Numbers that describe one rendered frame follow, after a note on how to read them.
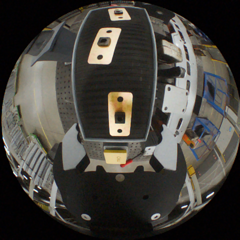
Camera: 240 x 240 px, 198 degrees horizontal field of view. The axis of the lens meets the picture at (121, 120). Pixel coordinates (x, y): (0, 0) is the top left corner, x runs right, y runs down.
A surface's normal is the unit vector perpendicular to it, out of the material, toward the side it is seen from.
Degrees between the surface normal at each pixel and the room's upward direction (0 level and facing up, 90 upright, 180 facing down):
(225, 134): 90
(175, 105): 0
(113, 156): 0
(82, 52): 0
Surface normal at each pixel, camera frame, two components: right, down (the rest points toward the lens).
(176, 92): 0.02, 0.48
